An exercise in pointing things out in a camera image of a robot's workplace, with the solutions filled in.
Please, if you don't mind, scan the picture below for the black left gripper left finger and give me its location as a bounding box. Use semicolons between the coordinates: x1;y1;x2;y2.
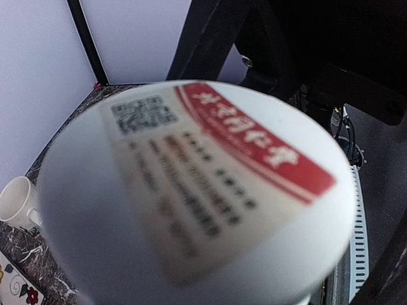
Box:
166;0;296;95

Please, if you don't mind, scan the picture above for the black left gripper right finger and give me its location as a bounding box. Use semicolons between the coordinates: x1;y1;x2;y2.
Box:
351;219;406;304

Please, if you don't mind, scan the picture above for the beige ceramic mug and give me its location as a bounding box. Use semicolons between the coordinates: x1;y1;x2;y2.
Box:
1;176;42;237

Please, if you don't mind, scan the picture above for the floral square coaster tile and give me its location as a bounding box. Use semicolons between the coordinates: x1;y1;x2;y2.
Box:
1;252;45;305

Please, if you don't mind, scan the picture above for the white slotted cable duct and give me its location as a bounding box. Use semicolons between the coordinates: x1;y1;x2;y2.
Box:
349;165;369;300

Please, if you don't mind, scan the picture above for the black right frame post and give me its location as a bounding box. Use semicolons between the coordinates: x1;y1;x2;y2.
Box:
66;0;109;86

